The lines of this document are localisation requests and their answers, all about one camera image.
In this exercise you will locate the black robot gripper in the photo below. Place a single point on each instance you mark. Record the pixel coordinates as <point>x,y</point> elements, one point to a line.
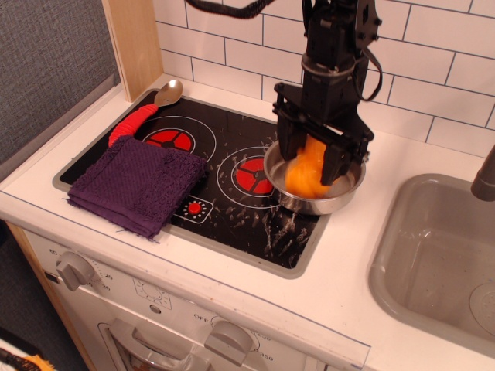
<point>325,106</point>

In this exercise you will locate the orange toy half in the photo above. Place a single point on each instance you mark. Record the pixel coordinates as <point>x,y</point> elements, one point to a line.
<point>304,172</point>

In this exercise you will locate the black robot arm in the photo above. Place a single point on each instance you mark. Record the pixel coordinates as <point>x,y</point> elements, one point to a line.
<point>334,68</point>

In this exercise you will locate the stainless steel pot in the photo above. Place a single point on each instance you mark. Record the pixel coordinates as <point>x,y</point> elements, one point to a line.
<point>341,193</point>

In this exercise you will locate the black toy stovetop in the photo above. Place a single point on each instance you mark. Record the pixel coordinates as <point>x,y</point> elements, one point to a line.
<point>232,210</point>

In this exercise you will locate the grey toy sink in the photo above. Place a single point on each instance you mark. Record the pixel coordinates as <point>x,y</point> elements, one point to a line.
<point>434,265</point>

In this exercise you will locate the grey faucet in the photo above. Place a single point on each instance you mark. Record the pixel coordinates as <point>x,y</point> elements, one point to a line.
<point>483,186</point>

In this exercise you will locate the purple folded towel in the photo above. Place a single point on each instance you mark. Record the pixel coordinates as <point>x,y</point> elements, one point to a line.
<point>137,186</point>

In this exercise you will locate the grey oven knob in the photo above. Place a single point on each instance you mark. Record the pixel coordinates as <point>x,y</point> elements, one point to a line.
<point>230,342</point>

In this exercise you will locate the grey timer knob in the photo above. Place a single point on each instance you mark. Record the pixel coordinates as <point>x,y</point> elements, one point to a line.
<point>74,270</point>

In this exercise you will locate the orange plush toy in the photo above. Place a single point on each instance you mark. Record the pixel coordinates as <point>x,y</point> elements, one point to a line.
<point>36,362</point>

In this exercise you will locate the red handled metal spoon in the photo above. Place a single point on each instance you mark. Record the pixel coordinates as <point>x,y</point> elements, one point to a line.
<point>169,94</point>

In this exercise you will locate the wooden side post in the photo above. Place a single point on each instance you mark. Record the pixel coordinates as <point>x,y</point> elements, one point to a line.
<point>135,42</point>

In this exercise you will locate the oven door handle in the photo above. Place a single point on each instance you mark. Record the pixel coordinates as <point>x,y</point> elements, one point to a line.
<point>152,348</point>

